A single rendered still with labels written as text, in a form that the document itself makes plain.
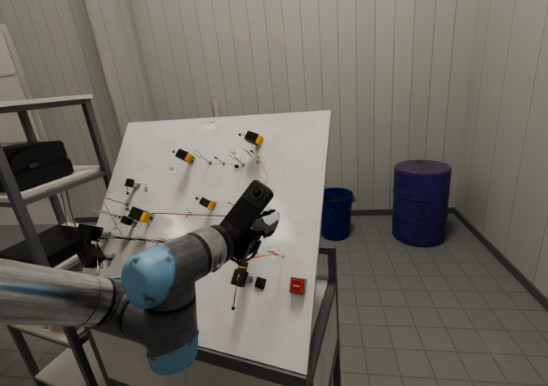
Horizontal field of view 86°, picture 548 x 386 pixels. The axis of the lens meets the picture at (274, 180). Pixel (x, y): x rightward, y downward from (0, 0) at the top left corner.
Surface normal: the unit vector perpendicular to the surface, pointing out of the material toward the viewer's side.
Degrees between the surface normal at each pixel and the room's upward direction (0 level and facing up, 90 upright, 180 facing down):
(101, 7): 90
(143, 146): 52
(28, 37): 90
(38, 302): 93
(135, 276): 80
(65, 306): 93
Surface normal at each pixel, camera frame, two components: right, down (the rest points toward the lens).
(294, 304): -0.33, -0.32
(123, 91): -0.15, 0.33
